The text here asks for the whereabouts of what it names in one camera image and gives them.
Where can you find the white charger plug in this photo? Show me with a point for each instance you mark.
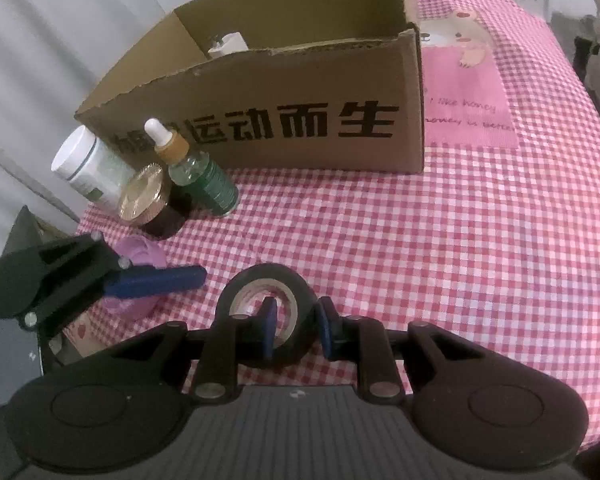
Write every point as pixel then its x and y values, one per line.
pixel 227 44

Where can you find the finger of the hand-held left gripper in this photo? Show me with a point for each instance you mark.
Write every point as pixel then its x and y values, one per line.
pixel 155 282

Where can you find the black tape roll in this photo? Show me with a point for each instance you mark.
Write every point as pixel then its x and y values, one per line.
pixel 302 310

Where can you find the white curtain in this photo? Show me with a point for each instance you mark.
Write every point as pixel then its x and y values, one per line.
pixel 55 35

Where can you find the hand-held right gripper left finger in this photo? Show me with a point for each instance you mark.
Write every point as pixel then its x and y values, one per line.
pixel 268 327

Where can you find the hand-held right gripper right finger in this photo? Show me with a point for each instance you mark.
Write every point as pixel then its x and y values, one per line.
pixel 327 330

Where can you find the green dropper bottle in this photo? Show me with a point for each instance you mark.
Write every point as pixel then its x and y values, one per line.
pixel 205 175

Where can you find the purple plastic lid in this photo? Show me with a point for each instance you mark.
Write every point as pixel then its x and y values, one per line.
pixel 142 252

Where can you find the brown cardboard box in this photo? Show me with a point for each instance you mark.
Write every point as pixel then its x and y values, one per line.
pixel 305 80

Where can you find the gold lid dark jar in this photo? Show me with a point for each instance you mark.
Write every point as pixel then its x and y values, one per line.
pixel 142 195

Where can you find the pink checkered tablecloth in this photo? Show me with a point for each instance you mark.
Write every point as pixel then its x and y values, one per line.
pixel 455 260

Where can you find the dark grey object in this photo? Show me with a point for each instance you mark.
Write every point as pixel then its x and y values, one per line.
pixel 22 230

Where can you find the white pill bottle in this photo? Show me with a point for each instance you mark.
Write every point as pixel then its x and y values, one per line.
pixel 95 170

